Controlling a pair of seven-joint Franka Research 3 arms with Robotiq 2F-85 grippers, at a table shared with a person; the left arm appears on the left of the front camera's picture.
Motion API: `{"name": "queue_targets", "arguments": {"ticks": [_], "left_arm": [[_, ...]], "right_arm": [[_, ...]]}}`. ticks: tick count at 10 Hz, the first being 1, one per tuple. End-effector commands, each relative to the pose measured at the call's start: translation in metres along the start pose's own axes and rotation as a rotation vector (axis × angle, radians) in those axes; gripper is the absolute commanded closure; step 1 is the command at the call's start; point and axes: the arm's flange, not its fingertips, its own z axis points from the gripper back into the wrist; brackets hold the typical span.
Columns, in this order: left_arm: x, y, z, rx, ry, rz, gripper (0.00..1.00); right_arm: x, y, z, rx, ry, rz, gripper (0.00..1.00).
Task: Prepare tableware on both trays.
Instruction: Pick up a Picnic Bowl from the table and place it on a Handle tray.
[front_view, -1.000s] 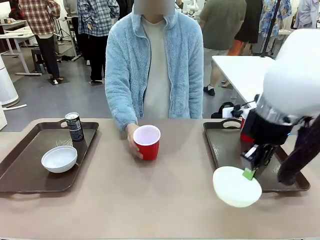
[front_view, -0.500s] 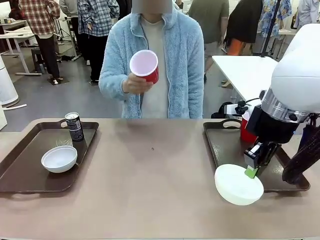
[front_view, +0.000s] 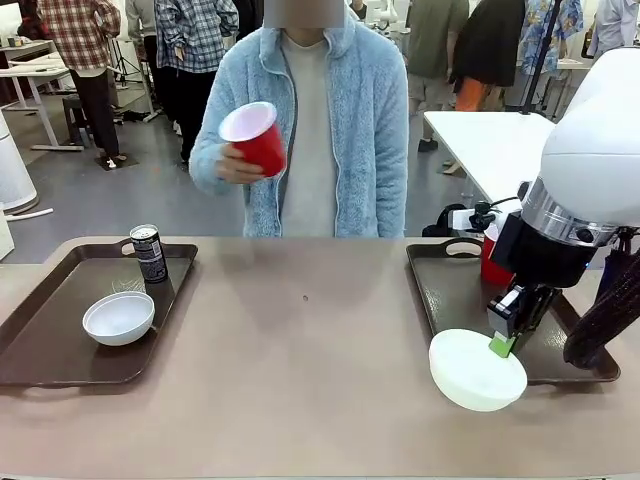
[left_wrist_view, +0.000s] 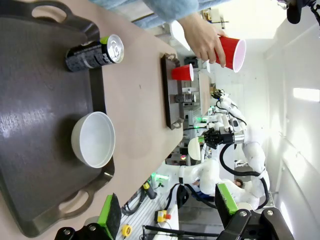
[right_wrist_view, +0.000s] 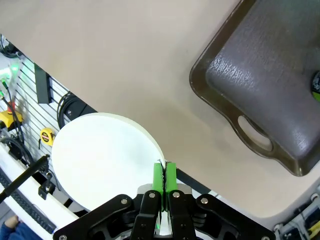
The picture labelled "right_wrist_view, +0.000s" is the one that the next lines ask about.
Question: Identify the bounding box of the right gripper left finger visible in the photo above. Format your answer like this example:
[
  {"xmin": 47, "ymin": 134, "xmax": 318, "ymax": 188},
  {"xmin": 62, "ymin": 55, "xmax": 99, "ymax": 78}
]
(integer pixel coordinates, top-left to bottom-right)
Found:
[{"xmin": 117, "ymin": 161, "xmax": 166, "ymax": 240}]

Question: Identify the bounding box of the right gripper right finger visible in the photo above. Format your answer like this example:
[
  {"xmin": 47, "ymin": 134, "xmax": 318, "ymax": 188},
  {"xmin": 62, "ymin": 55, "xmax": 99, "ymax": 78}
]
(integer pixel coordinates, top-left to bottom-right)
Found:
[{"xmin": 164, "ymin": 161, "xmax": 213, "ymax": 240}]

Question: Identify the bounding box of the white plastic bowl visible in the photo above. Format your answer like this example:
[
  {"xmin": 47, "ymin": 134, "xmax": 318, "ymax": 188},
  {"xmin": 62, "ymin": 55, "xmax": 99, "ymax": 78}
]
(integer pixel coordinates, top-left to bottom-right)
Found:
[{"xmin": 50, "ymin": 112, "xmax": 173, "ymax": 237}]

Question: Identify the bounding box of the black Pepsi can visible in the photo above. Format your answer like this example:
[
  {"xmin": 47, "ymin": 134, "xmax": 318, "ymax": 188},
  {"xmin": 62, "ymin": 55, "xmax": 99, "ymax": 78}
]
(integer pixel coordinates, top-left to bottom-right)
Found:
[{"xmin": 310, "ymin": 70, "xmax": 320, "ymax": 102}]

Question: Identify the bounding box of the black clamp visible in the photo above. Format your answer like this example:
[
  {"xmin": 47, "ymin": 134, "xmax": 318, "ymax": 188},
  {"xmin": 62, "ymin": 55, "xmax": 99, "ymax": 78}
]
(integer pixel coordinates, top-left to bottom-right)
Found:
[{"xmin": 37, "ymin": 171, "xmax": 56, "ymax": 201}]

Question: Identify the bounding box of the black ribbed strip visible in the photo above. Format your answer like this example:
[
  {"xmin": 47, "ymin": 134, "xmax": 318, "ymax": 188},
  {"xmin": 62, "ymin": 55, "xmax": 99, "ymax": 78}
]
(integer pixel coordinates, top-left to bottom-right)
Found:
[{"xmin": 0, "ymin": 166, "xmax": 58, "ymax": 235}]

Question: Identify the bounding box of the yellow tape measure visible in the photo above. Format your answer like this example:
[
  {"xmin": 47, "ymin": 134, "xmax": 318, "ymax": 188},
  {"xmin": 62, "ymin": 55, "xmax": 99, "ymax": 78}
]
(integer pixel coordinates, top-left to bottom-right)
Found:
[{"xmin": 39, "ymin": 127, "xmax": 56, "ymax": 147}]

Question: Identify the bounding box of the black metal rod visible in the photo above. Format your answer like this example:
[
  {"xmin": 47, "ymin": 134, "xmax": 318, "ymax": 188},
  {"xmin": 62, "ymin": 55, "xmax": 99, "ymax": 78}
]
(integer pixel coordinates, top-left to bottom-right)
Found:
[{"xmin": 0, "ymin": 154, "xmax": 51, "ymax": 204}]

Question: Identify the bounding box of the seated person in dark blue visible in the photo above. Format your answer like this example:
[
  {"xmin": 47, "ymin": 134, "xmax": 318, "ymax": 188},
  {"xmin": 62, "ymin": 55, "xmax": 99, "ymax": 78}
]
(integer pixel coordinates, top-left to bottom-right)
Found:
[{"xmin": 0, "ymin": 215, "xmax": 50, "ymax": 240}]

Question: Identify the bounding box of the dark brown plastic tray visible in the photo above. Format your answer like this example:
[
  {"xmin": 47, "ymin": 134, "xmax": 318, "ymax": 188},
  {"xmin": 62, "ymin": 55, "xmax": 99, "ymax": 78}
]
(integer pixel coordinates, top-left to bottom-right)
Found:
[{"xmin": 189, "ymin": 0, "xmax": 320, "ymax": 178}]

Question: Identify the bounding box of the yellow emergency stop button box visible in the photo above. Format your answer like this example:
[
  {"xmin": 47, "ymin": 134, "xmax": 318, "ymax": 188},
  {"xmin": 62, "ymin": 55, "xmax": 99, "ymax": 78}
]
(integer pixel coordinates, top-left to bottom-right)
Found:
[{"xmin": 0, "ymin": 100, "xmax": 24, "ymax": 130}]

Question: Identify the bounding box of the white device with green light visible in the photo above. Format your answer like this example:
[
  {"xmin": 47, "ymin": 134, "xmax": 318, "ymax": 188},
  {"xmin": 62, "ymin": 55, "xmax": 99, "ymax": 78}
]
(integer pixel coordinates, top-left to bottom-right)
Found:
[{"xmin": 0, "ymin": 59, "xmax": 24, "ymax": 84}]

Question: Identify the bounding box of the white frame beam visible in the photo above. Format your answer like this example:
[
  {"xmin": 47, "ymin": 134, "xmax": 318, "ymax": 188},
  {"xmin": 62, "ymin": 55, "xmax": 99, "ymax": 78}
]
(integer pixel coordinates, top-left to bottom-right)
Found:
[{"xmin": 0, "ymin": 143, "xmax": 85, "ymax": 237}]

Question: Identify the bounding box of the coiled black cable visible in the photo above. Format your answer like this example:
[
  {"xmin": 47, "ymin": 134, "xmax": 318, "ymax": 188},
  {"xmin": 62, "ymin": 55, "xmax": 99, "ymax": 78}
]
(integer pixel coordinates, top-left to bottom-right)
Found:
[{"xmin": 56, "ymin": 90, "xmax": 85, "ymax": 126}]

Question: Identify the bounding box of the white slatted wall panel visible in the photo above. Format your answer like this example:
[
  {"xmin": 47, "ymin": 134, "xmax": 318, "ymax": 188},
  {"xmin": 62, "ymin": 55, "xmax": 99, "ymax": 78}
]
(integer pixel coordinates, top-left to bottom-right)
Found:
[{"xmin": 0, "ymin": 52, "xmax": 101, "ymax": 167}]

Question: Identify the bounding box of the black rectangular bracket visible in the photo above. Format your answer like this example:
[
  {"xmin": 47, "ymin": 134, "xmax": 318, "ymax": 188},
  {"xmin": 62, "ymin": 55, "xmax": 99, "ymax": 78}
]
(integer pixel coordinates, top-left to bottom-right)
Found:
[{"xmin": 34, "ymin": 63, "xmax": 53, "ymax": 105}]

